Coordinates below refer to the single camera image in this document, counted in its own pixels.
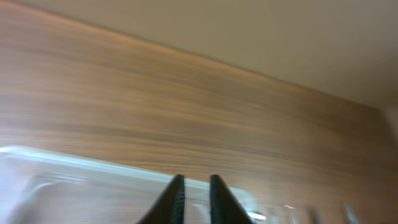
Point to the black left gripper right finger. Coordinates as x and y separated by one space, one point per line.
224 208

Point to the clear plastic container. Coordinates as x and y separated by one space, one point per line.
48 187

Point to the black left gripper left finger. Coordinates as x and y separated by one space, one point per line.
169 208

